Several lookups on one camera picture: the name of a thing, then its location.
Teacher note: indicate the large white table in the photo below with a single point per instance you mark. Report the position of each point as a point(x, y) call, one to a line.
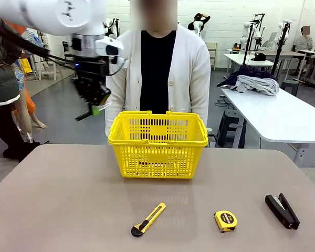
point(278, 115)

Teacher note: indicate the white wooden step stool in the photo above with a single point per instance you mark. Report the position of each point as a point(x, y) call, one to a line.
point(48, 69)

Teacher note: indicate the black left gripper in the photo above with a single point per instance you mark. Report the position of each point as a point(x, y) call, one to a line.
point(90, 72)

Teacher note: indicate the person in white cardigan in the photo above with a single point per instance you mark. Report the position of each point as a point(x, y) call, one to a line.
point(189, 73)

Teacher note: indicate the yellow tape measure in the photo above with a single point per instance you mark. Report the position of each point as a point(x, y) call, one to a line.
point(225, 220)

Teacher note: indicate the person in black cap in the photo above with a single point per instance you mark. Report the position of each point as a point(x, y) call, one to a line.
point(198, 22)

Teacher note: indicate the black tripod stand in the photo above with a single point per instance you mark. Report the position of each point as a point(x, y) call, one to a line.
point(282, 47)
point(249, 39)

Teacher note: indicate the blue patterned shirt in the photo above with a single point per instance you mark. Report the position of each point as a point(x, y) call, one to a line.
point(19, 76)

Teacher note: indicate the black cap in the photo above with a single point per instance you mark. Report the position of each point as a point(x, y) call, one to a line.
point(260, 56)

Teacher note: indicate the mannequin in orange garment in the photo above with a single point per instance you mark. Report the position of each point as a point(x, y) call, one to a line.
point(29, 105)

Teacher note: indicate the yellow floor sign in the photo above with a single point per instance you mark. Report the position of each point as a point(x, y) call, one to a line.
point(25, 66)

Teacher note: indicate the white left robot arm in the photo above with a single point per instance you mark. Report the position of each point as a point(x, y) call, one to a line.
point(55, 15)

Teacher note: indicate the yellow plastic shopping basket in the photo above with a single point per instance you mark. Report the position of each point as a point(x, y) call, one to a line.
point(157, 157)

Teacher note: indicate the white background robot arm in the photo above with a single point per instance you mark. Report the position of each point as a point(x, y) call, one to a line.
point(110, 27)

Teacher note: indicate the grey plastic stool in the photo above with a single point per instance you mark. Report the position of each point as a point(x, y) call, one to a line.
point(231, 126)

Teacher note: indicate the small dark stool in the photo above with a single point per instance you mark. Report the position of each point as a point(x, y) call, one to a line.
point(290, 86)

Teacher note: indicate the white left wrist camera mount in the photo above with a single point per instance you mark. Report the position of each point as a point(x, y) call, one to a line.
point(111, 48)

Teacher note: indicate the small white table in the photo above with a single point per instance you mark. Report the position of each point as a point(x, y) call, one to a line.
point(241, 60)

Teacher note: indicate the person in dark vest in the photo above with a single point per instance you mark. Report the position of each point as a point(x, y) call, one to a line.
point(2, 86)

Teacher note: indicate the seated person in grey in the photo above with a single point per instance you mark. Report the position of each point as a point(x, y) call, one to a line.
point(303, 42)

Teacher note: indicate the yellow utility knife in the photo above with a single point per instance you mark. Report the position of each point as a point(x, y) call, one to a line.
point(149, 218)

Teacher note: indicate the black and white marker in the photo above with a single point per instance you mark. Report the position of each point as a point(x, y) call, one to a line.
point(82, 116)

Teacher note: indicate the dark purple cloth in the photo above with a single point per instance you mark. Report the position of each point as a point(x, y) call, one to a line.
point(232, 78)

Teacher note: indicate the black stapler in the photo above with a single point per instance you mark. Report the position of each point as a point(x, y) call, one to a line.
point(281, 212)

